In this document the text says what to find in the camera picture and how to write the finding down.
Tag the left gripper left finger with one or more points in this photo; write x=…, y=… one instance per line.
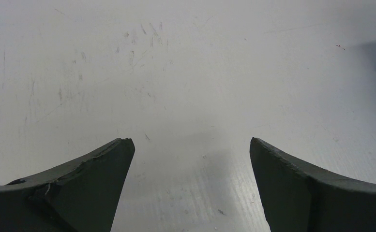
x=80, y=195

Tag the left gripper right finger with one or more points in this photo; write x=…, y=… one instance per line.
x=298, y=196

